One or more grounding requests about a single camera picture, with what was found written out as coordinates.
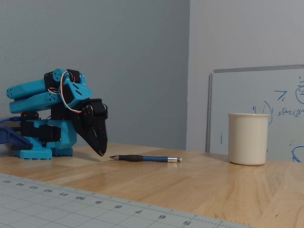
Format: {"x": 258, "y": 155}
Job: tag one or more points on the blue black mechanical pencil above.
{"x": 152, "y": 158}

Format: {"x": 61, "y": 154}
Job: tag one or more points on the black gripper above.
{"x": 93, "y": 111}

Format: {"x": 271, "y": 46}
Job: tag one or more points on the grey gridded cutting mat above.
{"x": 59, "y": 209}

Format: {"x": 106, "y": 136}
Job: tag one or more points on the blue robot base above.
{"x": 66, "y": 133}

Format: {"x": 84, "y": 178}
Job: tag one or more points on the whiteboard with blue writing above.
{"x": 249, "y": 92}

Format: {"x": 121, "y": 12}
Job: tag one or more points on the white ceramic mug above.
{"x": 248, "y": 140}

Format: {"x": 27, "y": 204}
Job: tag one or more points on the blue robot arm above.
{"x": 28, "y": 91}

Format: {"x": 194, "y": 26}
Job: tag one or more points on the dark blue table clamp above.
{"x": 12, "y": 137}

